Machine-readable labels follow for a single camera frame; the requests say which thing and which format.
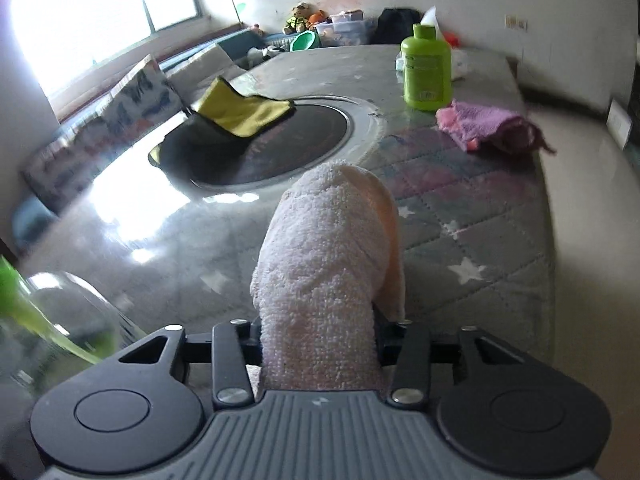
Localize blue sofa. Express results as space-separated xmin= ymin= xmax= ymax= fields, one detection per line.
xmin=12 ymin=27 xmax=301 ymax=251

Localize white tissue pack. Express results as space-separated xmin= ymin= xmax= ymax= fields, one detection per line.
xmin=420 ymin=5 xmax=471 ymax=81

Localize yellow and grey microfiber cloth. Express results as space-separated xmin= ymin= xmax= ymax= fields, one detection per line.
xmin=147 ymin=76 xmax=296 ymax=171

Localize butterfly print cushion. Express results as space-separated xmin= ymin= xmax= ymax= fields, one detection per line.
xmin=22 ymin=117 xmax=131 ymax=211
xmin=102 ymin=55 xmax=186 ymax=133

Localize clear storage box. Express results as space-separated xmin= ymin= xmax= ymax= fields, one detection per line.
xmin=315 ymin=10 xmax=376 ymax=47

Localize clear pump soap bottle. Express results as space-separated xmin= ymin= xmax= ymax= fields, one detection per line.
xmin=0 ymin=255 xmax=148 ymax=396

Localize beige cushion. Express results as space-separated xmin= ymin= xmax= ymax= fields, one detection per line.
xmin=167 ymin=42 xmax=236 ymax=96

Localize purple and pink towel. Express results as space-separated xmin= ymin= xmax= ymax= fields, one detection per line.
xmin=435 ymin=100 xmax=557 ymax=156

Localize round black induction cooktop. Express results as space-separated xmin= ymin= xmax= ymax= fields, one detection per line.
xmin=147 ymin=92 xmax=386 ymax=193

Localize green framed window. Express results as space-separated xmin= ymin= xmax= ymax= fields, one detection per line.
xmin=10 ymin=0 xmax=211 ymax=101

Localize teddy bear in green clothes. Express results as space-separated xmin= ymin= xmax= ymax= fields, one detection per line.
xmin=284 ymin=2 xmax=312 ymax=35

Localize pale pink towel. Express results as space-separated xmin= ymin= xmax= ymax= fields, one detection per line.
xmin=250 ymin=159 xmax=407 ymax=392

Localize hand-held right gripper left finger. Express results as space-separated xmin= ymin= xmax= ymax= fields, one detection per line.
xmin=119 ymin=320 xmax=263 ymax=409

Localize green capped bottle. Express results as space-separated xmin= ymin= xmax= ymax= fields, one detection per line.
xmin=400 ymin=23 xmax=453 ymax=111

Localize grey quilted star tablecloth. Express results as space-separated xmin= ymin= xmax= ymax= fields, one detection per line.
xmin=0 ymin=42 xmax=558 ymax=411

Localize black and white plush toy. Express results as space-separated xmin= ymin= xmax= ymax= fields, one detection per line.
xmin=248 ymin=44 xmax=286 ymax=61

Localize green plastic basin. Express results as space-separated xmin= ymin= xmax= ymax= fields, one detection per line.
xmin=290 ymin=30 xmax=321 ymax=52

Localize black backpack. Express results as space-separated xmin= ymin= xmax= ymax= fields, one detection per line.
xmin=372 ymin=7 xmax=423 ymax=46

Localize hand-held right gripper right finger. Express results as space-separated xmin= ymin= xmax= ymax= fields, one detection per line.
xmin=376 ymin=321 xmax=526 ymax=406

